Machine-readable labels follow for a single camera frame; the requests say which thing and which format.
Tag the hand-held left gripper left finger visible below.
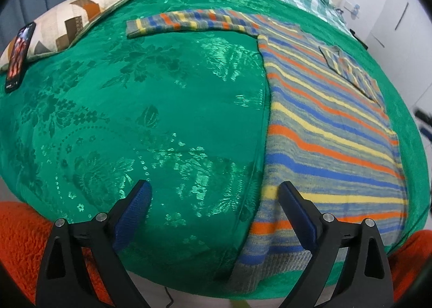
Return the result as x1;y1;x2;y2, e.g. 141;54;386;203
35;180;152;308

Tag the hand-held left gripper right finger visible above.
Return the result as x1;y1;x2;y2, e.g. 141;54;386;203
277;181;395;308

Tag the striped knit sweater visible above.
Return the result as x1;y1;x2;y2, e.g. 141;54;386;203
126;8;409;294

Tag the green patterned blanket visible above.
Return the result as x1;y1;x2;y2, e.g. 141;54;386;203
0;0;432;299

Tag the dark nightstand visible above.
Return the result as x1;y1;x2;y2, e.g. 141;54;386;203
349;29;369;52

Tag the black smartphone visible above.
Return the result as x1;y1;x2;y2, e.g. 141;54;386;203
4;22;37;94

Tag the brown patchwork cushion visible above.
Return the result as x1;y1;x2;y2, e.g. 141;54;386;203
0;0;139;73

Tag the white wardrobe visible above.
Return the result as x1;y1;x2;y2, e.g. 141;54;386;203
341;0;432;174

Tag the white wall socket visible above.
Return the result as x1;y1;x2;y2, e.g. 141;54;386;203
343;1;362;20

